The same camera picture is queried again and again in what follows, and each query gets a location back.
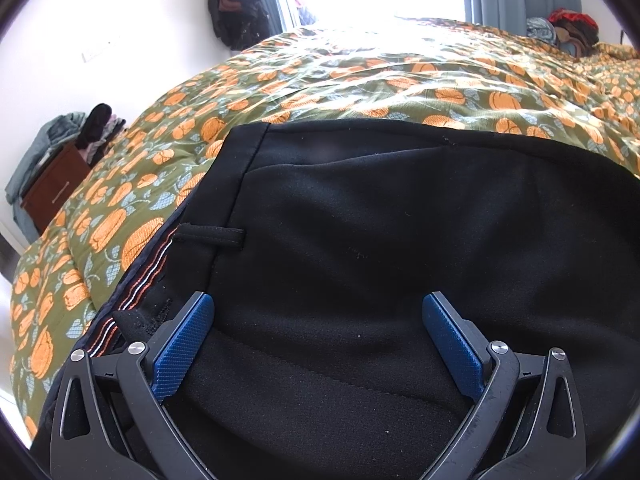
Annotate black pants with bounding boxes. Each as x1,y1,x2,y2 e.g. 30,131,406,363
30,118,640,480

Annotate green orange patterned bedspread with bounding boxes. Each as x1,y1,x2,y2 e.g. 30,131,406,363
9,18,639,436

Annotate brown wooden nightstand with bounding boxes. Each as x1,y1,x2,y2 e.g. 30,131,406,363
22,142,90,235

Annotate grey clothes pile on nightstand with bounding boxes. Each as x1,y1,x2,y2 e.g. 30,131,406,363
4,103,126,242

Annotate red dark clothes pile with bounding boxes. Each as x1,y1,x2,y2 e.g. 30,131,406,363
526,9,599,58

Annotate dark clothes hanging on wall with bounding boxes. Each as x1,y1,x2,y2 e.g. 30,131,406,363
207,0,283,51

